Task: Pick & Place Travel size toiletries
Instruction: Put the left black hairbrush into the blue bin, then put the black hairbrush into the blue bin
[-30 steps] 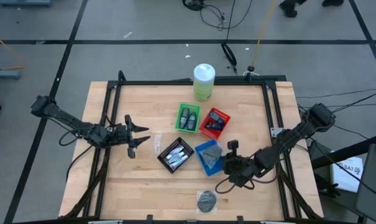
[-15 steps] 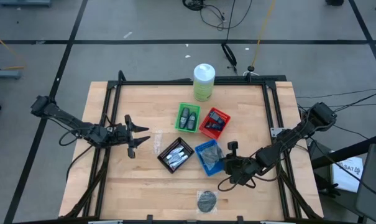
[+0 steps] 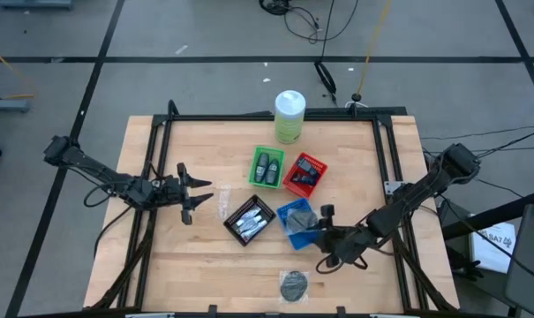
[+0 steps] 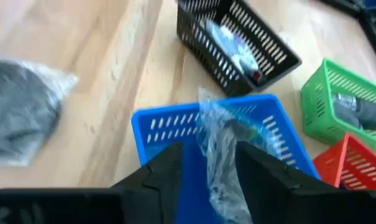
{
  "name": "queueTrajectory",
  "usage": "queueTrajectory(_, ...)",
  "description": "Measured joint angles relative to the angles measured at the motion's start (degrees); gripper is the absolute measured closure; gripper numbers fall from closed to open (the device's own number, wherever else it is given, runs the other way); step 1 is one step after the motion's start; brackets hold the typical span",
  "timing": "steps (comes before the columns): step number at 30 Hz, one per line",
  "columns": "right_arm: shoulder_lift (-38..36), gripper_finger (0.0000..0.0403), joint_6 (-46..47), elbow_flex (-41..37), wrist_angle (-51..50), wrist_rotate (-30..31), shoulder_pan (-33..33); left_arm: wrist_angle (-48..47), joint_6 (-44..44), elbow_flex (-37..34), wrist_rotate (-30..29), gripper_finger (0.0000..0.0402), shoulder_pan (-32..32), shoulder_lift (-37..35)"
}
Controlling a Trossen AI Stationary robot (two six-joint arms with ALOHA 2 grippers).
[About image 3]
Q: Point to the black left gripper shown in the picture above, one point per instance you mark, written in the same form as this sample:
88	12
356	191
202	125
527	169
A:
167	192

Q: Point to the silver metal bracket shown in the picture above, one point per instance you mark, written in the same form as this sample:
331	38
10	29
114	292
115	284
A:
391	187

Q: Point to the clear plastic packet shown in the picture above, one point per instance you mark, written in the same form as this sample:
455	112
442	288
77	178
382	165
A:
224	202

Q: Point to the dark grey panel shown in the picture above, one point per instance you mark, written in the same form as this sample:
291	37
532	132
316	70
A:
529	265

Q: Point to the black aluminium table frame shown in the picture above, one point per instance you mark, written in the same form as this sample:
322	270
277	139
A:
227	117

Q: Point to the black metal beam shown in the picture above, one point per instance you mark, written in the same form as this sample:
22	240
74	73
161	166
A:
491	216

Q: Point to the green plastic basket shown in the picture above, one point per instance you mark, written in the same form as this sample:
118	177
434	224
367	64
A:
252	174

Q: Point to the black round knob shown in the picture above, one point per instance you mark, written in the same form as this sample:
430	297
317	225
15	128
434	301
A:
357	97

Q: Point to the grey floor rail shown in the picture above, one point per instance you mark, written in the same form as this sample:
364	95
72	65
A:
6	106

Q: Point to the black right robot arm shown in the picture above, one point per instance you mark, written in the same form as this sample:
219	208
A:
408	199

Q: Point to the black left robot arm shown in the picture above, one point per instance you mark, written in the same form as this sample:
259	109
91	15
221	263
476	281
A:
99	172

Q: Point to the black plastic basket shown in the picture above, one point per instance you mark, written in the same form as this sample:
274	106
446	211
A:
233	225

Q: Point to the grey round pad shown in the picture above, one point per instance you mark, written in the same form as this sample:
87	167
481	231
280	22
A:
301	221
294	286

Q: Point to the white-lidded green wipes canister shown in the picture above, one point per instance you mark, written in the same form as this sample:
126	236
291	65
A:
289	119

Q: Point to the blue plastic basket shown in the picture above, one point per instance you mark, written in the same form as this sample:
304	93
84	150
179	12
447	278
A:
299	240

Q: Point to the red plastic basket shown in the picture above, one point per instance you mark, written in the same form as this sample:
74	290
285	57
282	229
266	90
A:
295	189

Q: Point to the white printed box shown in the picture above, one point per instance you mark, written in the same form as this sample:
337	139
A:
491	252

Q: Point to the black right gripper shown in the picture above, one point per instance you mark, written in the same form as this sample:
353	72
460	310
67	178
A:
343	243

